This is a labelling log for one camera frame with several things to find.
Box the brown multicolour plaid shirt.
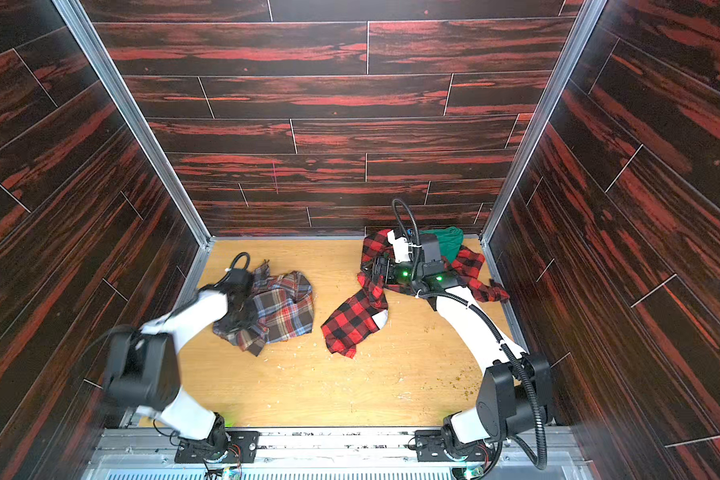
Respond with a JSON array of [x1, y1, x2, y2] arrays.
[[212, 261, 314, 356]]

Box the red black plaid shirt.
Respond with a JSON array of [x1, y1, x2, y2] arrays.
[[321, 229, 509, 358]]

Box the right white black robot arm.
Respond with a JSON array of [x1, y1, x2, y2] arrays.
[[361, 229, 552, 464]]

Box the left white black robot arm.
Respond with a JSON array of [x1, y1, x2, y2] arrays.
[[103, 268, 254, 461]]

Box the green cloth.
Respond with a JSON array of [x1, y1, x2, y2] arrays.
[[423, 226, 464, 263]]

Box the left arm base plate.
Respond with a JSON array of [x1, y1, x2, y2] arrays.
[[174, 429, 260, 464]]

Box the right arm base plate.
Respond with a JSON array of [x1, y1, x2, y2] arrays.
[[407, 428, 494, 463]]

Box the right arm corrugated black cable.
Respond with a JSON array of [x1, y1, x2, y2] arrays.
[[391, 197, 548, 471]]

